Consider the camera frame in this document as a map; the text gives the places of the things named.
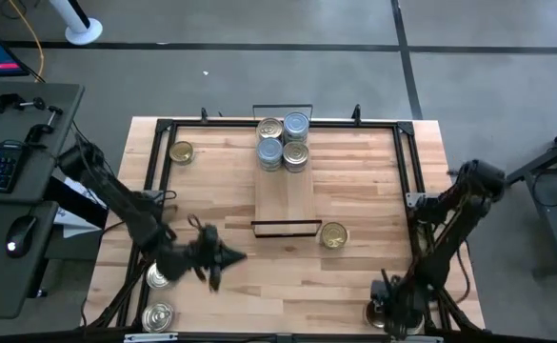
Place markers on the black aluminium rig frame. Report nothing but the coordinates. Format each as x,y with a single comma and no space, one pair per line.
211,123

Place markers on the white round-base pole stand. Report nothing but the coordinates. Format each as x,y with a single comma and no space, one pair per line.
85,31

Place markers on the white-green label can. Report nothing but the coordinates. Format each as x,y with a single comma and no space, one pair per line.
182,152
333,235

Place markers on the white printed paper sheet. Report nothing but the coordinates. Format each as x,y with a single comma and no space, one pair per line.
75,186

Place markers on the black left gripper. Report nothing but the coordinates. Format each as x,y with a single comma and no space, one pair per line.
187,262

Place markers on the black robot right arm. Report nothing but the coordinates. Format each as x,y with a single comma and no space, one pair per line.
478,181

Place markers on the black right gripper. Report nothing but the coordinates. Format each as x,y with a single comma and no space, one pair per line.
404,307

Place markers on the grey desk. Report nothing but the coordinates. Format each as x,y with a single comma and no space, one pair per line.
2,286

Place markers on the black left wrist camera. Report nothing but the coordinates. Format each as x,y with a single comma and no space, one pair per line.
209,236

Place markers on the green label can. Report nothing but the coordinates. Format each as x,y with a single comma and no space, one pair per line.
271,167
296,125
270,150

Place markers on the silver corner bracket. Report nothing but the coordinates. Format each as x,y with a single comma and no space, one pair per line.
152,193
413,199

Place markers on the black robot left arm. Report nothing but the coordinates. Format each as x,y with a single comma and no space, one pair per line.
116,195

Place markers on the black computer mouse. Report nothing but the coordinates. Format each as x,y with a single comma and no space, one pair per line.
21,236

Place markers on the silver mounting bracket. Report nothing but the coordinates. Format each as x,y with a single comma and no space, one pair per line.
149,337
425,339

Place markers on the black desk clamp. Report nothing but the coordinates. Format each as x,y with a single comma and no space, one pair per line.
9,101

